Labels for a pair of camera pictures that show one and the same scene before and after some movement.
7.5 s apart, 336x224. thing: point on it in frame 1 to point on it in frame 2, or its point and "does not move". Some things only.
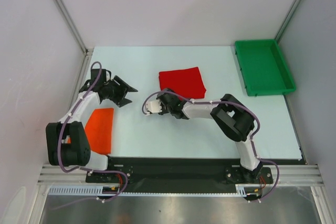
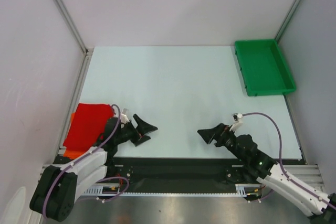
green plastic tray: [263, 69] does not move
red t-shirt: [187, 82] to [89, 121]
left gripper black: [123, 88] to [143, 128]
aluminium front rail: [284, 176] does not move
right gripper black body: [165, 108] to [228, 140]
